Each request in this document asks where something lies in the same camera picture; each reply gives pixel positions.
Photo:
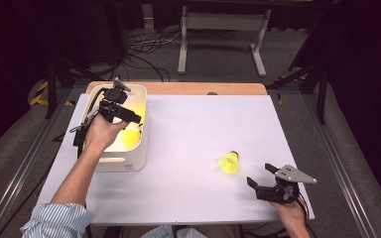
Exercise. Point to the black tripod stand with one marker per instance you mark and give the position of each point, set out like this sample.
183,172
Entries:
51,86
322,99

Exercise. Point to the white table cover sheet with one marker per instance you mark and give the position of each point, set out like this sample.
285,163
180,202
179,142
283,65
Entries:
178,185

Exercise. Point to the dark curtain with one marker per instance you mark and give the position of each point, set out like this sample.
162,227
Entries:
370,82
6,66

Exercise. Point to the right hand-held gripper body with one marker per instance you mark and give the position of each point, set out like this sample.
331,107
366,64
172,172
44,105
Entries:
278,192

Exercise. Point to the person's right hand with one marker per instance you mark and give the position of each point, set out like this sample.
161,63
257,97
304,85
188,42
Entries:
292,214

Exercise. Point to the yellow black hazard tape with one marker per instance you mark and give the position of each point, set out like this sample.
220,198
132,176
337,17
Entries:
39,99

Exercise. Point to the white plastic storage bin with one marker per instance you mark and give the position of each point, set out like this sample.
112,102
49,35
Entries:
135,155

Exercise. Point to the person's left hand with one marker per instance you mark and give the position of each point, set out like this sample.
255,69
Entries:
101,135

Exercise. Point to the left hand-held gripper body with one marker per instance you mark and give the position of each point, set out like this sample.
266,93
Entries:
112,97

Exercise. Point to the white metal frame stand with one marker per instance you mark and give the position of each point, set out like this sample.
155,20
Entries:
225,21

